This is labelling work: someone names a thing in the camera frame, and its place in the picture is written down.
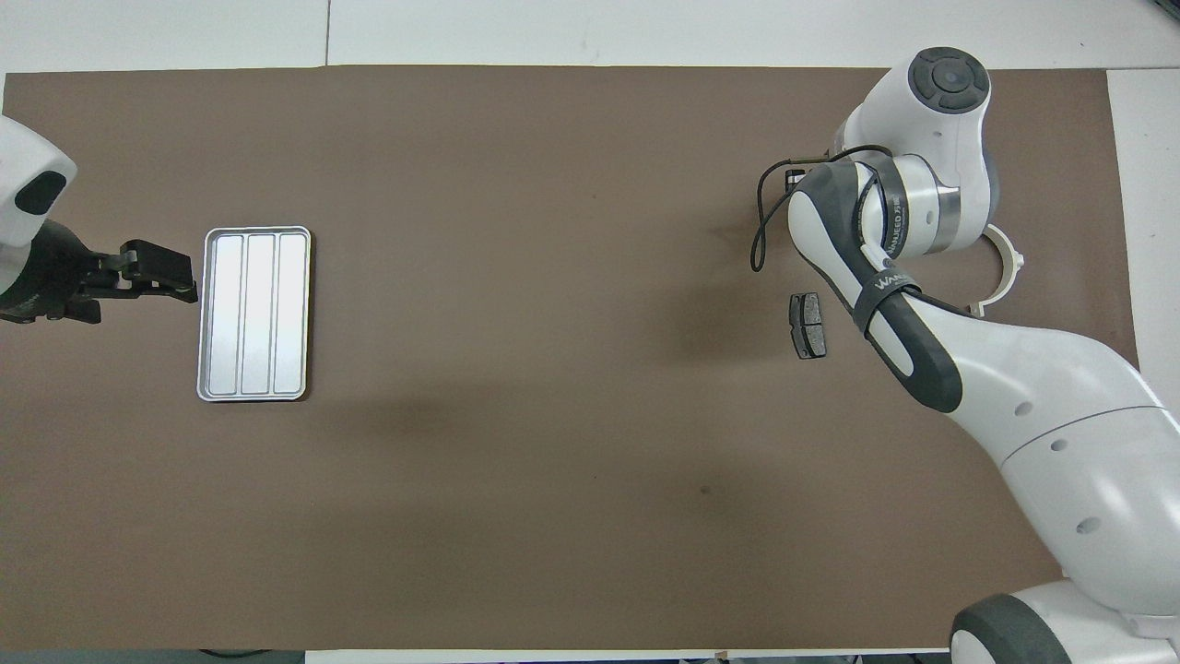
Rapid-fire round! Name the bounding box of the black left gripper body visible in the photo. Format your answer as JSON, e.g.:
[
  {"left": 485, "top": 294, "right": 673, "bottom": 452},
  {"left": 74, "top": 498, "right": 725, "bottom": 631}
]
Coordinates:
[{"left": 0, "top": 219, "right": 125, "bottom": 326}]

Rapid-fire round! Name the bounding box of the silver ribbed metal tray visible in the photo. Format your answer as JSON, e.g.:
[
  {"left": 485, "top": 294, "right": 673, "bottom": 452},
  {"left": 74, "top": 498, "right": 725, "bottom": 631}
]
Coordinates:
[{"left": 196, "top": 226, "right": 313, "bottom": 403}]

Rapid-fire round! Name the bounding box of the rectangular dark brake pad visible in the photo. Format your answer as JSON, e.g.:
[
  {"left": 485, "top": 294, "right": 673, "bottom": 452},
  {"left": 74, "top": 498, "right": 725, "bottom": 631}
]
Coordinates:
[{"left": 788, "top": 291, "right": 829, "bottom": 361}]

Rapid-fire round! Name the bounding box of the brown table mat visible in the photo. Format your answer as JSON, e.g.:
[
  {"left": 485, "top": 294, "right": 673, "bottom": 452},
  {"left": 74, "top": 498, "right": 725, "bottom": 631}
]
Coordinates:
[{"left": 0, "top": 65, "right": 1172, "bottom": 652}]

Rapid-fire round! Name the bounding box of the white semicircular plastic bracket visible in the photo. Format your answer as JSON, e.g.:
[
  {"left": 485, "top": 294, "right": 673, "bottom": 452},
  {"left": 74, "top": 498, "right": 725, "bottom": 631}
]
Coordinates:
[{"left": 959, "top": 224, "right": 1025, "bottom": 320}]

